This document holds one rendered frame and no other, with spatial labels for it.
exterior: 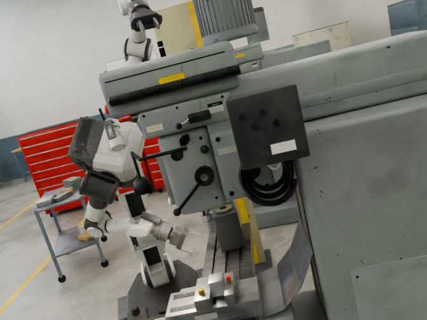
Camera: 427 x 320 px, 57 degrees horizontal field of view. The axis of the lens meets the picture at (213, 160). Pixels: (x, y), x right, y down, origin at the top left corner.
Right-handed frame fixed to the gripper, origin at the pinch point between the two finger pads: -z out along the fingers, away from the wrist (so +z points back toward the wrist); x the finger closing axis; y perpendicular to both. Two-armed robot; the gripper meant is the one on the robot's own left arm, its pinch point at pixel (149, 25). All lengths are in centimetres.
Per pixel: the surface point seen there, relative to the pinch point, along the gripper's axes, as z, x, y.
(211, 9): -24.8, -16.4, 11.5
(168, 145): -38.0, 8.4, -27.8
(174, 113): -36.0, 3.8, -16.4
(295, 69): -46, -36, -5
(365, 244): -90, -41, -50
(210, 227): -52, 1, -63
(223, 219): -33, -13, -87
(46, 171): 393, 131, -371
